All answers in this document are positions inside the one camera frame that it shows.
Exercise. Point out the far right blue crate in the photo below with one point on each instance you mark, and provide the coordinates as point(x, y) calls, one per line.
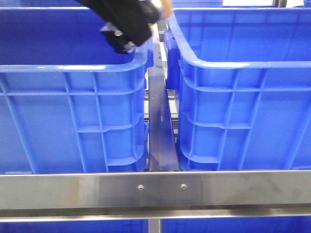
point(197, 3)

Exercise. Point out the steel centre divider bar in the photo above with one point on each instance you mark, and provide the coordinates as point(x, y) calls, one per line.
point(162, 152)

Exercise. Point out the blue plastic crate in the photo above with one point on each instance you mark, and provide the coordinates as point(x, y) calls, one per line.
point(245, 88)
point(68, 102)

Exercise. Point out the lower right blue crate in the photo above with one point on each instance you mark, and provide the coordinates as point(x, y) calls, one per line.
point(287, 224)

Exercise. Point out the left blue plastic crate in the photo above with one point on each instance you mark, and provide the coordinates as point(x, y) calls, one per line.
point(68, 102)

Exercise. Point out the stainless steel front rail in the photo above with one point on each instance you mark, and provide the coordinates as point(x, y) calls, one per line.
point(112, 196)

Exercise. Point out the lower left blue crate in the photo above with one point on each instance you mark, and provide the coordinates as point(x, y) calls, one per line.
point(105, 226)

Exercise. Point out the left rail screw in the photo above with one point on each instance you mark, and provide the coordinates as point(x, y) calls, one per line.
point(140, 187)

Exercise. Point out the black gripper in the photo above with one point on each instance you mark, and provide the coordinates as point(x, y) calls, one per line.
point(127, 22)

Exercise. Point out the right blue plastic crate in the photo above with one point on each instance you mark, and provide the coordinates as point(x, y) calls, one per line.
point(245, 88)

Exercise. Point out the far left blue crate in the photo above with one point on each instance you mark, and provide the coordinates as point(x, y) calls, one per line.
point(39, 3)

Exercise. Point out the right rail screw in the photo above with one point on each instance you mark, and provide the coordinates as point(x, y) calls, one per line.
point(183, 186)

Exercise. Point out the rail screw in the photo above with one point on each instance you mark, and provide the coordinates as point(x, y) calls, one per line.
point(183, 186)
point(140, 187)

